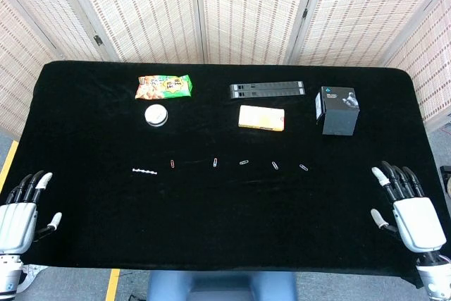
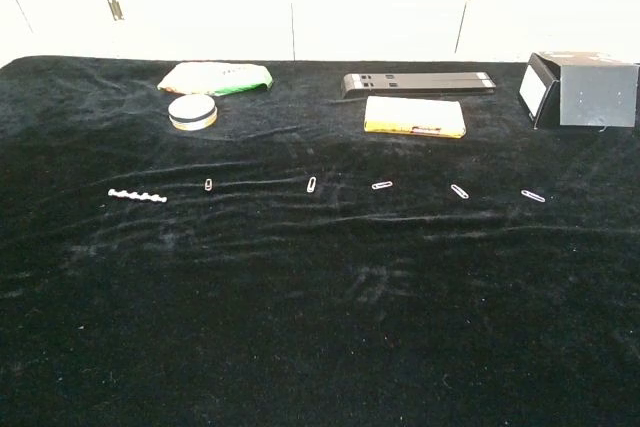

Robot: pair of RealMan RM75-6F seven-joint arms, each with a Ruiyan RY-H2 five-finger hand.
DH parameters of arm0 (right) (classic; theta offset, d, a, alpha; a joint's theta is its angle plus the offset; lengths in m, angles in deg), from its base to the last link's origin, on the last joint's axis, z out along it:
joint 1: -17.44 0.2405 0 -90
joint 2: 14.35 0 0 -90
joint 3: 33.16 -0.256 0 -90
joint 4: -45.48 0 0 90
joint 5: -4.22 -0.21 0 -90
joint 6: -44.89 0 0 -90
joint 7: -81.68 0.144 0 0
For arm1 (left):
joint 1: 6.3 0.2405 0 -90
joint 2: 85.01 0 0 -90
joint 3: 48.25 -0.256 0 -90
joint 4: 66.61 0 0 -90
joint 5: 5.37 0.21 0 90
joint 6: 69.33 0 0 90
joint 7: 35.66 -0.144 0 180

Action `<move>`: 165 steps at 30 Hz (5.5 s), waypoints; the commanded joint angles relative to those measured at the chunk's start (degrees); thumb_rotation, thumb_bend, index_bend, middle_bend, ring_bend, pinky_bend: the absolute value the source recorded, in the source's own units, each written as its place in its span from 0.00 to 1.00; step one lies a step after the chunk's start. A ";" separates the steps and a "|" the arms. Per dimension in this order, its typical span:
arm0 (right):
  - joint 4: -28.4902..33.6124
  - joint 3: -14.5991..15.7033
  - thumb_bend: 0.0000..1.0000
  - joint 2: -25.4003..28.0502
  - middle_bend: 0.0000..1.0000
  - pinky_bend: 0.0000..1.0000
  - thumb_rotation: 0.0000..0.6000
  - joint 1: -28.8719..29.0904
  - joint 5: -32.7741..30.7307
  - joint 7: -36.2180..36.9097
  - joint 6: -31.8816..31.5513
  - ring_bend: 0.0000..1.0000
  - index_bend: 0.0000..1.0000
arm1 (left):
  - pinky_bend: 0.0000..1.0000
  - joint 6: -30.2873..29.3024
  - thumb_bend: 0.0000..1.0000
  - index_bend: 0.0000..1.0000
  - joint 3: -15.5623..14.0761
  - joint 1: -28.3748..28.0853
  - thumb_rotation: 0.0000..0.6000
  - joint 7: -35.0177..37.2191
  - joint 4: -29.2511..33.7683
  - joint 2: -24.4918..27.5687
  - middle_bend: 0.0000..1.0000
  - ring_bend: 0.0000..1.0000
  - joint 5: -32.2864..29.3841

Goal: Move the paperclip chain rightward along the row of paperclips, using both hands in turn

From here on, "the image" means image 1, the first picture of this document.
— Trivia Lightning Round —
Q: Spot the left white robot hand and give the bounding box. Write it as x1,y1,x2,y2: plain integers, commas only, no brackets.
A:
0,170,63,254

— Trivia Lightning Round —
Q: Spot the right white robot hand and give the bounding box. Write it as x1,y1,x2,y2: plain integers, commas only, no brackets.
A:
370,160,447,254

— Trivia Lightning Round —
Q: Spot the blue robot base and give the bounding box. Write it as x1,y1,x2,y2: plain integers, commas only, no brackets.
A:
146,269,299,301

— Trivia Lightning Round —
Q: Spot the black device beside table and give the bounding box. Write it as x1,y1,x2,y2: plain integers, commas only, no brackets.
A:
440,166,451,207

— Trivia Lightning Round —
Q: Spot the yellow floor tape strip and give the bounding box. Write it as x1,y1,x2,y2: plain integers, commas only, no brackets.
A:
105,268,121,301
0,140,19,191

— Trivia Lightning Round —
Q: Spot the black cardboard box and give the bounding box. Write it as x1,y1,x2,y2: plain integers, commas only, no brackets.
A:
314,85,361,137

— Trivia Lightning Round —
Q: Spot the round white tin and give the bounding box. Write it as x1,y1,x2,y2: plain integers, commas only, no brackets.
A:
144,104,169,128

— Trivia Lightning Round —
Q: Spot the yellow flat box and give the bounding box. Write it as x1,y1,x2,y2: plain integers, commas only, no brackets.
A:
237,104,285,132

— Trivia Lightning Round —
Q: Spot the black velvet tablecloth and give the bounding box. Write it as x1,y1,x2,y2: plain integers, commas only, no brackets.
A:
0,60,451,290

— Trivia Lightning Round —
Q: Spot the black folding stand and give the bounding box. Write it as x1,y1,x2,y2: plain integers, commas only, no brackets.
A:
229,80,306,100

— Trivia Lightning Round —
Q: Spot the green orange snack bag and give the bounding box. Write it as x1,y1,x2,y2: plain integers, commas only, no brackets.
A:
134,74,194,100

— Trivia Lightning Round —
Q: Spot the woven folding screen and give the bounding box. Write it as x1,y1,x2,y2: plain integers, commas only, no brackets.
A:
0,0,451,140

